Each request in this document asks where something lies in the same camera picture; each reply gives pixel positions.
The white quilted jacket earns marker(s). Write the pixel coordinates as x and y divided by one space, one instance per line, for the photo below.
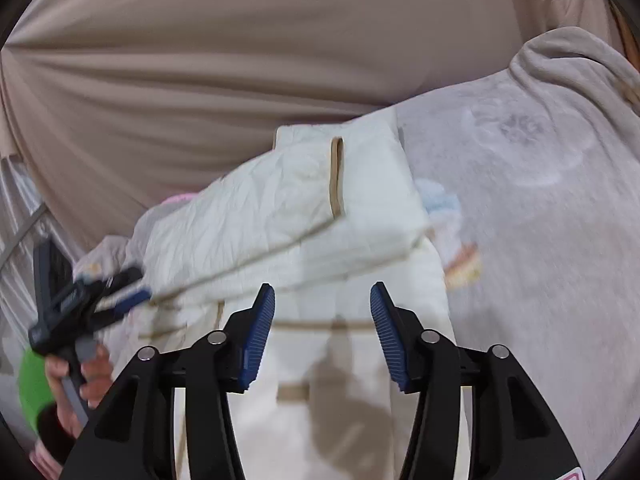
300 200

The beige curtain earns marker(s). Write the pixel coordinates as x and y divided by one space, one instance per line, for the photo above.
200 60

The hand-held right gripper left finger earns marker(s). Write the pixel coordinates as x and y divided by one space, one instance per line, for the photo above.
260 340

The green object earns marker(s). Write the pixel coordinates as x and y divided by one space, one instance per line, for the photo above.
35 390

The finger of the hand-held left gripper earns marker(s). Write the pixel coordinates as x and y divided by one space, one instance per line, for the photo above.
122 277
127 300

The person's left hand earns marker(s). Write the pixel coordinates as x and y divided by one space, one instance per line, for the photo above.
95 375

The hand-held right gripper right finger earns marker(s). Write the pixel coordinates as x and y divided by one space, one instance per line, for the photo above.
387 340

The grey printed blanket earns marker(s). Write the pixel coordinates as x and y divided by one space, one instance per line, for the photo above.
525 210

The person's left forearm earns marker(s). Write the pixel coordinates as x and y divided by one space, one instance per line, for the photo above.
52 435

